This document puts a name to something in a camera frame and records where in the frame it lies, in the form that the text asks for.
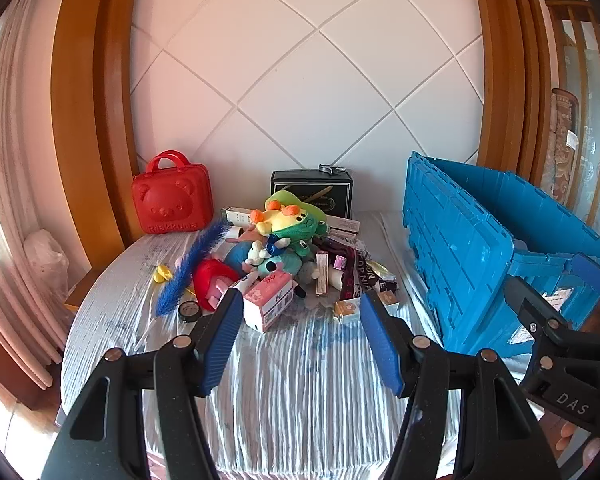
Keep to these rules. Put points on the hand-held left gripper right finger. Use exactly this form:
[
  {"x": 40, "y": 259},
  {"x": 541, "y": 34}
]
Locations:
[{"x": 380, "y": 340}]

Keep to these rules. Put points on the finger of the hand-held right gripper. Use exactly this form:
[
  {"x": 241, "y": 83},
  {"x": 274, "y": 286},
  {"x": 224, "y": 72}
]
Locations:
[
  {"x": 527, "y": 310},
  {"x": 595, "y": 271}
]

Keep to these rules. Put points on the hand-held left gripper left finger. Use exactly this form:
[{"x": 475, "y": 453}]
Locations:
[{"x": 225, "y": 340}]

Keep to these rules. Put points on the blue-bodied pig plush toy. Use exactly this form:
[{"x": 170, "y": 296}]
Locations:
[{"x": 237, "y": 257}]

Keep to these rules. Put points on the blue plastic crate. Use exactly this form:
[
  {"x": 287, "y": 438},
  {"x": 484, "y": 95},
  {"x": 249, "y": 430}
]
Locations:
[{"x": 455, "y": 240}]

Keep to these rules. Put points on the person's right hand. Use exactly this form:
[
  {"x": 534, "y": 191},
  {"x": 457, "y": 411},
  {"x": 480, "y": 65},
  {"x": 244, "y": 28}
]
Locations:
[{"x": 567, "y": 437}]

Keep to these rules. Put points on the small orange box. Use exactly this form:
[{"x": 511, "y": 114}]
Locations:
[{"x": 347, "y": 309}]

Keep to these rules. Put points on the round black compact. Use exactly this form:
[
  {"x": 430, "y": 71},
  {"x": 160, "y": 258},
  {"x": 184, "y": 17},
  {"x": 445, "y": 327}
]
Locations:
[{"x": 189, "y": 311}]

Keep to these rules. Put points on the small brown box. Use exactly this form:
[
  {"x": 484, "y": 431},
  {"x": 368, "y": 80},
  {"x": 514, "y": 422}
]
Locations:
[{"x": 389, "y": 294}]

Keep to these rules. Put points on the pink cardboard box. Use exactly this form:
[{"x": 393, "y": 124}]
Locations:
[{"x": 267, "y": 302}]

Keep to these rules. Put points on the red-bodied pig plush toy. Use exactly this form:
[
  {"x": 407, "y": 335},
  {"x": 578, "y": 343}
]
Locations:
[{"x": 212, "y": 280}]

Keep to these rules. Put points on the white tube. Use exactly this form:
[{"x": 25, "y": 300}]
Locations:
[{"x": 244, "y": 281}]

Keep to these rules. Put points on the gold foil packet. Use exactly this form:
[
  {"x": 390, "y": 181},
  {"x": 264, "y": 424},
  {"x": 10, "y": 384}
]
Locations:
[{"x": 380, "y": 270}]

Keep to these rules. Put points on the black printed ribbon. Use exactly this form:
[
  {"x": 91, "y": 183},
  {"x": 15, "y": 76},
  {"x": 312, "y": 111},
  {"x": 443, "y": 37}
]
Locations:
[{"x": 352, "y": 272}]

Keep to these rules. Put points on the blue feather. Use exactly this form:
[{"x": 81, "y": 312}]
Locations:
[{"x": 190, "y": 265}]

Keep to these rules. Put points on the slim beige box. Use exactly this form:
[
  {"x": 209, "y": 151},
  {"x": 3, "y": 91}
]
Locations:
[{"x": 322, "y": 275}]

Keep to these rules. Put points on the yellow plastic toy wand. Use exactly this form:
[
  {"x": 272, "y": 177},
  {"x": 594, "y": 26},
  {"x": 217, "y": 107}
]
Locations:
[{"x": 161, "y": 273}]

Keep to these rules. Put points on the teal-bodied pig plush toy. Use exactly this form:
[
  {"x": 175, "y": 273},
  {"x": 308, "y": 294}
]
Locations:
[{"x": 280, "y": 265}]

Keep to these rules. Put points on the small white plush toy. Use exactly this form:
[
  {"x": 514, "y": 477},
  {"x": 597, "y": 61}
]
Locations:
[{"x": 257, "y": 252}]

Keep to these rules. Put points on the grey plush toy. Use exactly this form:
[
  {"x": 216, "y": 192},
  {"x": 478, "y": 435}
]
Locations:
[{"x": 305, "y": 271}]

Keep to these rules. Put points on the dark slim box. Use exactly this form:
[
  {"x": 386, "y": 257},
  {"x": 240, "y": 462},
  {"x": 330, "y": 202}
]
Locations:
[{"x": 330, "y": 246}]

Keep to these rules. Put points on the white paper roll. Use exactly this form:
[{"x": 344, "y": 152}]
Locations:
[{"x": 237, "y": 233}]

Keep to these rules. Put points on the white and green box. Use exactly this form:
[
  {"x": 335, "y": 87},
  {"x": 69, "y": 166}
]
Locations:
[{"x": 237, "y": 216}]

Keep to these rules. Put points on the rolled patterned carpet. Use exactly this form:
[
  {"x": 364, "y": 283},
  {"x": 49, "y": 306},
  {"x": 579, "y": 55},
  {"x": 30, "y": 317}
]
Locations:
[{"x": 562, "y": 145}]

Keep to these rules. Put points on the yellow duck plush toy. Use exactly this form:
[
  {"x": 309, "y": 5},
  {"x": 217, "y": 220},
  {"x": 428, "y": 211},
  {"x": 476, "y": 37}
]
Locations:
[{"x": 300, "y": 230}]

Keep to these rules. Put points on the red bear-face case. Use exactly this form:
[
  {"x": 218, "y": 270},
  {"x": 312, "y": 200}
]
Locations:
[{"x": 172, "y": 205}]

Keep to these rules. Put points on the wooden stool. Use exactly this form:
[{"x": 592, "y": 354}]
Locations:
[{"x": 82, "y": 287}]

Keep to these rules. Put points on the lime green plush toy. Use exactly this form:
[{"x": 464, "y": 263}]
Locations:
[{"x": 287, "y": 197}]

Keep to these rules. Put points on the black gift box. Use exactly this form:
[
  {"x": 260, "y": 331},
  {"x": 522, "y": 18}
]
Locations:
[{"x": 330, "y": 187}]

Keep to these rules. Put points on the wooden framed glass partition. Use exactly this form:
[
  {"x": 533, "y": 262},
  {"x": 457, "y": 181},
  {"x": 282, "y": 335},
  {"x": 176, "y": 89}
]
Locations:
[{"x": 595, "y": 110}]

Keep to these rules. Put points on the metal clip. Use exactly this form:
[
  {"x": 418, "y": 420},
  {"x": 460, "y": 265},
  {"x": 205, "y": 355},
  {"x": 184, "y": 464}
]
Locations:
[{"x": 330, "y": 168}]

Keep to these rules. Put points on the clear plastic bag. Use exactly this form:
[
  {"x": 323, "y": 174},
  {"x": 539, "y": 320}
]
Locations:
[{"x": 45, "y": 260}]

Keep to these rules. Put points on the pink curtain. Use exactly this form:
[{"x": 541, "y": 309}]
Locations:
[{"x": 10, "y": 185}]

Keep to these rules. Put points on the wooden wall trim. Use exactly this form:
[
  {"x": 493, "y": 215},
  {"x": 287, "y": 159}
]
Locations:
[
  {"x": 85, "y": 110},
  {"x": 510, "y": 60}
]

